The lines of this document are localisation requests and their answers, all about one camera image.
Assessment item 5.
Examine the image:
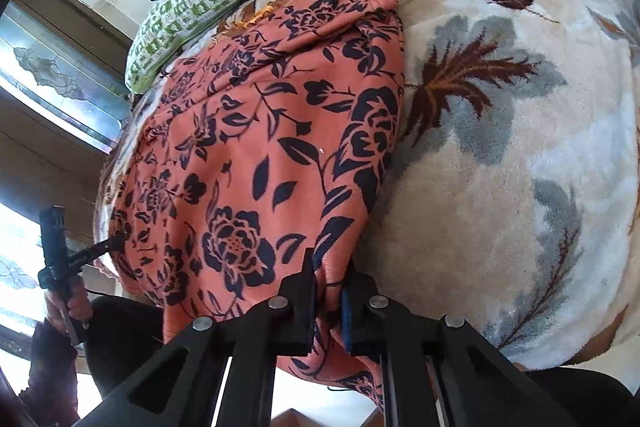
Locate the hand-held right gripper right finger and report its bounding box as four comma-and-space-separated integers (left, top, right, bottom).
340, 259, 571, 427

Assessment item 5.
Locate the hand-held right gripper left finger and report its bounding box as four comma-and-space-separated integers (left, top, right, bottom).
75, 248, 321, 427

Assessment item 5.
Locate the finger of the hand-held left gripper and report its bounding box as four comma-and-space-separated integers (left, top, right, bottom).
75, 231, 129, 265

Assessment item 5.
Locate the orange floral garment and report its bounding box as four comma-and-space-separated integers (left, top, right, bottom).
107, 0, 406, 405

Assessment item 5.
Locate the person's left hand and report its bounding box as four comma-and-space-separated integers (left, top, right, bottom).
45, 279, 93, 334

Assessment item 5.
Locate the person's leg in dark pants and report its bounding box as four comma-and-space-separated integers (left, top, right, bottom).
75, 296, 173, 400

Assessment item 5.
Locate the etched glass window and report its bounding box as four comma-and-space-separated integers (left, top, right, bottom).
0, 2, 133, 152

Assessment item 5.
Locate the leaf print fleece blanket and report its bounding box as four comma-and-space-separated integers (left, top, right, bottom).
92, 0, 640, 368

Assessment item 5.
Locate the green checked pillow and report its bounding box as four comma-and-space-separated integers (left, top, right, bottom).
124, 0, 256, 95

